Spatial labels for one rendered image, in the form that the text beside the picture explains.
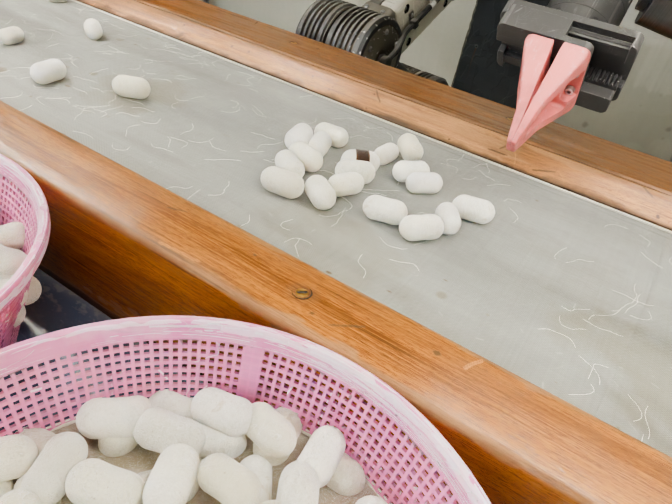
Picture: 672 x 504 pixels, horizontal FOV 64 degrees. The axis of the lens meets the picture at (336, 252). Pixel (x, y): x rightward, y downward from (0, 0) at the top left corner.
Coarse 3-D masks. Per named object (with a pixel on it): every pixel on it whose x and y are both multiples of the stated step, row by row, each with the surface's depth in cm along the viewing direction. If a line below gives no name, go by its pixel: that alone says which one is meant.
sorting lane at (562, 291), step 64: (0, 0) 74; (0, 64) 57; (64, 64) 59; (128, 64) 62; (192, 64) 66; (64, 128) 48; (128, 128) 49; (192, 128) 51; (256, 128) 54; (384, 128) 59; (192, 192) 42; (256, 192) 44; (384, 192) 47; (448, 192) 49; (512, 192) 51; (320, 256) 38; (384, 256) 39; (448, 256) 41; (512, 256) 42; (576, 256) 43; (640, 256) 45; (448, 320) 35; (512, 320) 36; (576, 320) 37; (640, 320) 38; (576, 384) 32; (640, 384) 33
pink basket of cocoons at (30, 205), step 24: (0, 168) 37; (0, 192) 37; (24, 192) 35; (0, 216) 38; (24, 216) 35; (48, 216) 32; (24, 240) 35; (48, 240) 31; (24, 264) 28; (24, 288) 30; (0, 312) 28; (0, 336) 29
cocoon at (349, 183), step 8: (336, 176) 44; (344, 176) 44; (352, 176) 45; (360, 176) 45; (336, 184) 44; (344, 184) 44; (352, 184) 44; (360, 184) 45; (336, 192) 44; (344, 192) 44; (352, 192) 45
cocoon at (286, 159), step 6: (282, 150) 46; (288, 150) 46; (276, 156) 46; (282, 156) 46; (288, 156) 46; (294, 156) 46; (276, 162) 46; (282, 162) 45; (288, 162) 45; (294, 162) 45; (300, 162) 45; (288, 168) 45; (294, 168) 45; (300, 168) 45; (300, 174) 45
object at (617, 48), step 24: (552, 0) 42; (576, 0) 40; (600, 0) 40; (624, 0) 41; (576, 24) 39; (600, 24) 39; (504, 48) 45; (600, 48) 39; (624, 48) 38; (624, 72) 41
